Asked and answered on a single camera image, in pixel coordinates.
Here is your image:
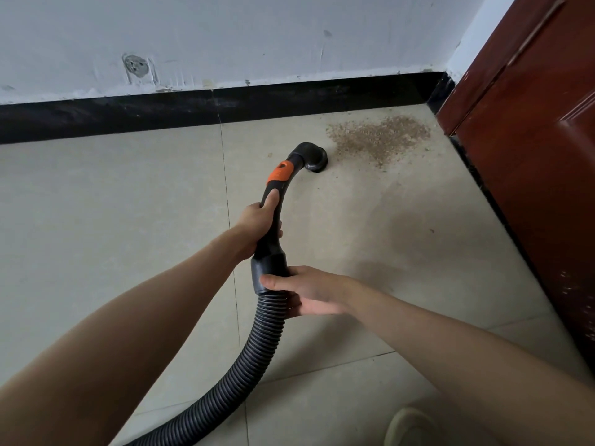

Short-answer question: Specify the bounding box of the person's right hand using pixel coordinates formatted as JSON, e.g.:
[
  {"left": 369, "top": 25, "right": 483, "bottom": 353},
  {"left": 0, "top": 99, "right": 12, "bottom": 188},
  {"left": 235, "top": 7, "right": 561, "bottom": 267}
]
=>
[{"left": 260, "top": 265, "right": 364, "bottom": 320}]

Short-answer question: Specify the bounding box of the person's left hand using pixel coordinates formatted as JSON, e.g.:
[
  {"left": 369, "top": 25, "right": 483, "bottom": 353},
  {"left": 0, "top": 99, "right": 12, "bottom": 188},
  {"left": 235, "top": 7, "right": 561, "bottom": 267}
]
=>
[{"left": 229, "top": 188, "right": 284, "bottom": 263}]

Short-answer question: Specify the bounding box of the black vacuum hose with handle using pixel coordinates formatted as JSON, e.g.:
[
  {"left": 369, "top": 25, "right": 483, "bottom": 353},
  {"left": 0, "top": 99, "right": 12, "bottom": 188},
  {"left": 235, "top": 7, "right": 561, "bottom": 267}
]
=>
[{"left": 125, "top": 142, "right": 329, "bottom": 446}]

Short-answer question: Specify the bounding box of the brown sawdust dirt patch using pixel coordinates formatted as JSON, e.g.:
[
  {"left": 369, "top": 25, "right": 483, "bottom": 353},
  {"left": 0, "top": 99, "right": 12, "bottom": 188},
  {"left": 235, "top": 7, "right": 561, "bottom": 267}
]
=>
[{"left": 325, "top": 114, "right": 433, "bottom": 173}]

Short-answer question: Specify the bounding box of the person's left forearm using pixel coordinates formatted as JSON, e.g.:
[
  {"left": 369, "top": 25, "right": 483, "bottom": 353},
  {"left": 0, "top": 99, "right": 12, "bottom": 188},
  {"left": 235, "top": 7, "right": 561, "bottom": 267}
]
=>
[{"left": 0, "top": 227, "right": 247, "bottom": 446}]

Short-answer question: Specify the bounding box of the person's right forearm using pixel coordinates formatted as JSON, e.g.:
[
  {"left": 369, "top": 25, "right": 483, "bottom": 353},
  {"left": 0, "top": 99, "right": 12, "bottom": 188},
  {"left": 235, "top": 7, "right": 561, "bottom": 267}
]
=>
[{"left": 348, "top": 283, "right": 595, "bottom": 446}]

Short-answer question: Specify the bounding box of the tiled floor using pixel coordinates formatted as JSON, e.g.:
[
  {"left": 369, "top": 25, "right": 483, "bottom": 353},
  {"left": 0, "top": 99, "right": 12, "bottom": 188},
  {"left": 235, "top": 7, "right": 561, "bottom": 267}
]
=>
[{"left": 0, "top": 103, "right": 591, "bottom": 446}]

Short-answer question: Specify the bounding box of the grey shoe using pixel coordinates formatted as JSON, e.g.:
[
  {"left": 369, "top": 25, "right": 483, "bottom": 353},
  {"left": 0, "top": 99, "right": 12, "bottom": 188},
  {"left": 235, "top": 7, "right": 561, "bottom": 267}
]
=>
[{"left": 384, "top": 406, "right": 447, "bottom": 446}]

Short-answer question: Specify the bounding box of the dark red wooden panel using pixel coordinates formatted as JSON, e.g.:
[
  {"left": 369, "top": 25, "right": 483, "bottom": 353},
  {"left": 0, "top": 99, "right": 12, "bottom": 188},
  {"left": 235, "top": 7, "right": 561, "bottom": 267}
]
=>
[{"left": 437, "top": 0, "right": 595, "bottom": 377}]

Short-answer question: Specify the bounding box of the round grey wall outlet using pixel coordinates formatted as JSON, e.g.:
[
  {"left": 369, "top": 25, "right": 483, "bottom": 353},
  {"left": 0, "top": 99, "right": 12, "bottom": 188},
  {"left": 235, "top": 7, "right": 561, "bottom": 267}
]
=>
[{"left": 123, "top": 53, "right": 152, "bottom": 80}]

